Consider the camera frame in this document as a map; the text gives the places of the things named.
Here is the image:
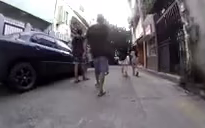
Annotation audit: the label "person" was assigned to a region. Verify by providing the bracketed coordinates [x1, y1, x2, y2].
[119, 54, 131, 78]
[129, 49, 141, 77]
[85, 13, 112, 98]
[70, 29, 90, 84]

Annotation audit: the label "trees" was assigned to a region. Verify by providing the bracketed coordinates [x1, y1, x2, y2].
[96, 16, 133, 66]

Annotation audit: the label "grey asphalt road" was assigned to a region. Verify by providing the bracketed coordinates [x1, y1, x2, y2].
[0, 64, 205, 128]

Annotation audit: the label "building with orange front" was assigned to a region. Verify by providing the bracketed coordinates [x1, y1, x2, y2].
[127, 0, 148, 69]

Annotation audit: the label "grey building with red sign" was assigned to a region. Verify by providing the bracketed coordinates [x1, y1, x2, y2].
[142, 13, 159, 73]

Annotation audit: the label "white building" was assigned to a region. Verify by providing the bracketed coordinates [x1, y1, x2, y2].
[51, 0, 91, 44]

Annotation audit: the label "dark blue car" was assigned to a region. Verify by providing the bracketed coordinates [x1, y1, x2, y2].
[0, 30, 76, 94]

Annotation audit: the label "metal bar gate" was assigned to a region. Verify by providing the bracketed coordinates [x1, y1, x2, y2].
[155, 0, 186, 76]

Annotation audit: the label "low grey building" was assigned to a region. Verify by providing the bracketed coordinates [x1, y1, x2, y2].
[0, 0, 54, 38]

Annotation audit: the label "grey wall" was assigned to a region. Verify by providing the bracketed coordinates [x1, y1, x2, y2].
[181, 0, 205, 88]

